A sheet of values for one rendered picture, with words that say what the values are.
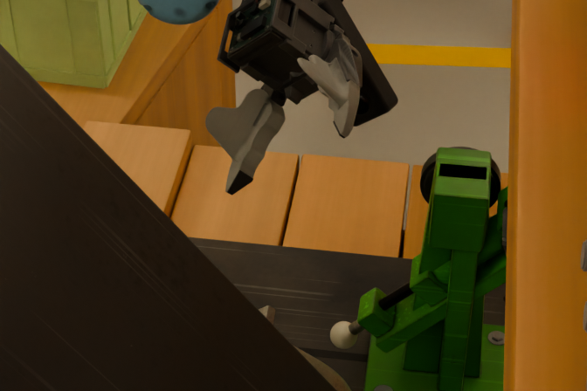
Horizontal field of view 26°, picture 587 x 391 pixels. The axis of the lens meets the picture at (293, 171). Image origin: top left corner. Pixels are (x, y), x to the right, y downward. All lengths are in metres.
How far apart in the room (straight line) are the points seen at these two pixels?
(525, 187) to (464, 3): 3.06
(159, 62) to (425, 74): 1.45
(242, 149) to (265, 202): 0.46
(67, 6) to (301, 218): 0.52
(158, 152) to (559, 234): 1.10
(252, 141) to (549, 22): 0.48
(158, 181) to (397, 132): 1.61
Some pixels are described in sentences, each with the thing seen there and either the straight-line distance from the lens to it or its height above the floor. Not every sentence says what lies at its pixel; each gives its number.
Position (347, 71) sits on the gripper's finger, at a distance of 1.03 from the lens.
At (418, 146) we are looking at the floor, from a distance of 3.06.
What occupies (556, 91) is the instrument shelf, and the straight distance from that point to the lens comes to 0.60.
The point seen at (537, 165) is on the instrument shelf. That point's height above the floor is 1.54.
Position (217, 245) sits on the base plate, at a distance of 1.45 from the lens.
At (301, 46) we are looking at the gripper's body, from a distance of 1.04.
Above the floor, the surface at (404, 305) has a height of 0.99.
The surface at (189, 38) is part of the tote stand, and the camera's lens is 2.03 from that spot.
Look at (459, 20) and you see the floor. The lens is 3.52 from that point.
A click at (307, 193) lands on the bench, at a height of 0.88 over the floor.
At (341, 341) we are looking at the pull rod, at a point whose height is 0.95.
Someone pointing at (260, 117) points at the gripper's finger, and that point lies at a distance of 1.09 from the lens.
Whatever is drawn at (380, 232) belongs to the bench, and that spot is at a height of 0.88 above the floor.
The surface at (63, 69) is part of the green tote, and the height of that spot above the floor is 0.82.
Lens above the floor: 1.89
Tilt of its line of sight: 39 degrees down
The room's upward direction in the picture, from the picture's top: straight up
